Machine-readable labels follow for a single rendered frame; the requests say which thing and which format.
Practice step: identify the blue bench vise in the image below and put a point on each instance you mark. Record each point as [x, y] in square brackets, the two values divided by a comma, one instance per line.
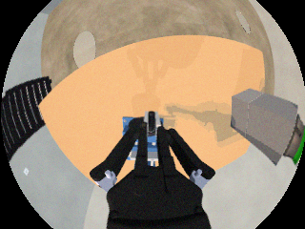
[135, 122]

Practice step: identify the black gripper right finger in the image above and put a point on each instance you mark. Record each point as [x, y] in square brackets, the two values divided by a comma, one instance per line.
[199, 172]

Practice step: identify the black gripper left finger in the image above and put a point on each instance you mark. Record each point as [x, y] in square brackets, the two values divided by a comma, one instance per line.
[105, 174]

